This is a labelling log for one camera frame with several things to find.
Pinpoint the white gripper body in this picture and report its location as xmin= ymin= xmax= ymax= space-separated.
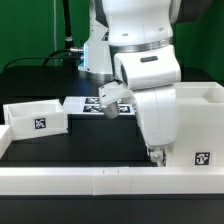
xmin=133 ymin=85 xmax=177 ymax=148

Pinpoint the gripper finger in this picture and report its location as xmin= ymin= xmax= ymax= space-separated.
xmin=148 ymin=148 xmax=164 ymax=167

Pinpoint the white drawer cabinet frame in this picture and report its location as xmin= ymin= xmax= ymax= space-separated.
xmin=166 ymin=82 xmax=224 ymax=167

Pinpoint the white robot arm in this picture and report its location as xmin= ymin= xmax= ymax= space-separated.
xmin=79 ymin=0 xmax=213 ymax=166

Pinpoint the white rear drawer box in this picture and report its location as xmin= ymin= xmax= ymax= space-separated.
xmin=3 ymin=99 xmax=68 ymax=140

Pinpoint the black pole with connector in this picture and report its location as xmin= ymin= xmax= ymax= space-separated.
xmin=62 ymin=0 xmax=83 ymax=71

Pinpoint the white front fence rail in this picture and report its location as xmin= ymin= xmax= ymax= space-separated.
xmin=0 ymin=167 xmax=224 ymax=196

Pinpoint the white fence rail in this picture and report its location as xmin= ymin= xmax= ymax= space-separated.
xmin=0 ymin=167 xmax=224 ymax=196
xmin=0 ymin=125 xmax=12 ymax=159

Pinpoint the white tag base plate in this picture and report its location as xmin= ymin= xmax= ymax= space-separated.
xmin=63 ymin=96 xmax=134 ymax=115

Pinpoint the black cable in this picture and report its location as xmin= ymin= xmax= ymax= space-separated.
xmin=2 ymin=49 xmax=84 ymax=73

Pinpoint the white left fence rail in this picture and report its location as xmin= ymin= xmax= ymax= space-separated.
xmin=0 ymin=125 xmax=12 ymax=159

